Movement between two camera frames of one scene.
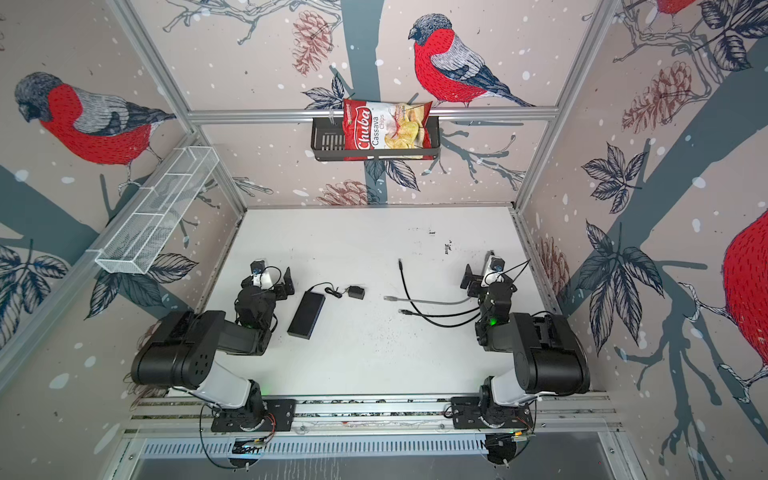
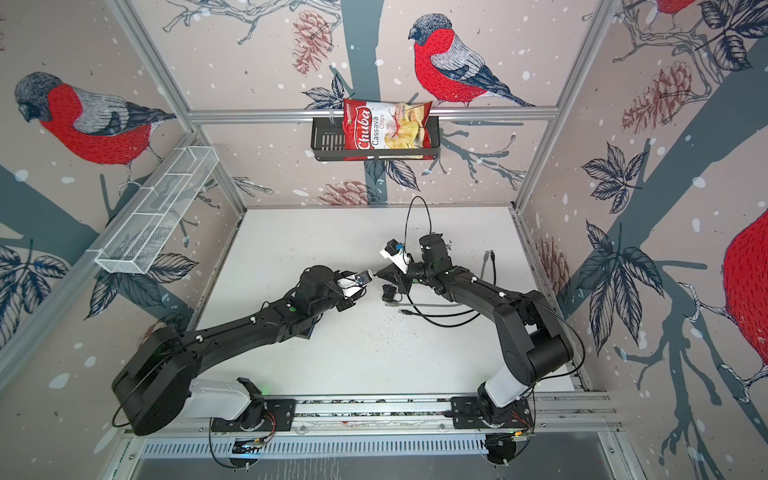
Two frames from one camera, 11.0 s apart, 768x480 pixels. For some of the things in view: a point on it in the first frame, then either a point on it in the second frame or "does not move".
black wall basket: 328,143 does not move
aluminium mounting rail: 550,415 does not move
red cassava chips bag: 381,125 does not move
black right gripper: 475,283 to 400,279
